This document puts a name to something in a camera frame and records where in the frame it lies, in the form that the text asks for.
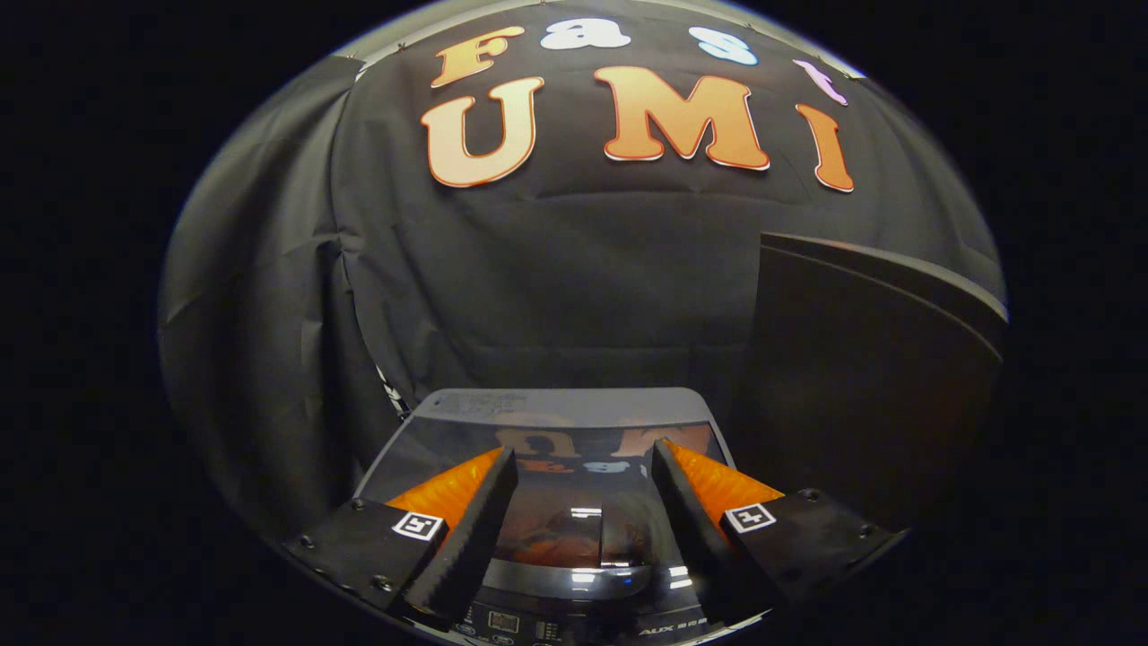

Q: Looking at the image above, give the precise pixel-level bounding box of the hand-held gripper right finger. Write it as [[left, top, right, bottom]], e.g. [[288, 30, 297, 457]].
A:
[[651, 438, 900, 629]]

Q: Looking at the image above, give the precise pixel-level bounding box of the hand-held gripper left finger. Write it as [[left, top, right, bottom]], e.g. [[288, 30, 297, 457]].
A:
[[285, 446, 520, 624]]

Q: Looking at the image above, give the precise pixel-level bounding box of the black backdrop cloth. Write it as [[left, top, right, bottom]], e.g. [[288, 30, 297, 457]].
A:
[[160, 4, 1005, 539]]

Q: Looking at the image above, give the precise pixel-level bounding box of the dark grey washing machine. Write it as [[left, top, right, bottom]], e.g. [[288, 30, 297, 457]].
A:
[[354, 388, 774, 646]]

